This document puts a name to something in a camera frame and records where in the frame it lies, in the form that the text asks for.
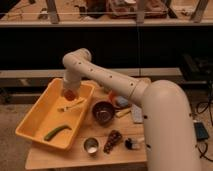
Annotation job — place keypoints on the blue foot pedal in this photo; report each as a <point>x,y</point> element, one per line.
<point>201,132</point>

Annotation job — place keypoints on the black white dish brush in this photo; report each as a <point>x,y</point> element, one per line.
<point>133,144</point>

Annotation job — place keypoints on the yellow banana piece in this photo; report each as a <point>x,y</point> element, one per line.
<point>122,112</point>

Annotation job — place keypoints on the blue round object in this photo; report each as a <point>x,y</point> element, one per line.
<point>121,102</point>

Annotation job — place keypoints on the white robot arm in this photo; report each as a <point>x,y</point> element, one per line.
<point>169,132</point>

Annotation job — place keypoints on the yellow plastic tray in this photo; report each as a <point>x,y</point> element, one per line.
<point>43,117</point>

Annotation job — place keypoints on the small metal cup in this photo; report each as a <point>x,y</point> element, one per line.
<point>91,145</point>

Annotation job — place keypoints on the yellow plastic fork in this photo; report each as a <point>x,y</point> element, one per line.
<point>71,105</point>

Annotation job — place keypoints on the orange bowl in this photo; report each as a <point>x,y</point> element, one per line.
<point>112,96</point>

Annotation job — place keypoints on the blue grey cloth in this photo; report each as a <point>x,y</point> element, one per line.
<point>136,114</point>

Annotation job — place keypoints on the dark brown bowl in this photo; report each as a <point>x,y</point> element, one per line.
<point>103,112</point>

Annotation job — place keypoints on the wooden table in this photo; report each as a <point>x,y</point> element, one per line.
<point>77,159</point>

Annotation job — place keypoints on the green chili pepper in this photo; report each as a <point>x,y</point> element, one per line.
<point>52,133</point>

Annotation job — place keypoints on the orange apple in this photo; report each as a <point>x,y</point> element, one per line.
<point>69,95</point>

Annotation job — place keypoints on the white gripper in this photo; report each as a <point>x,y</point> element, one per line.
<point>73,86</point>

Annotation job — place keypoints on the brown textured food toy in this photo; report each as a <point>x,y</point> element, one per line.
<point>113,138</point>

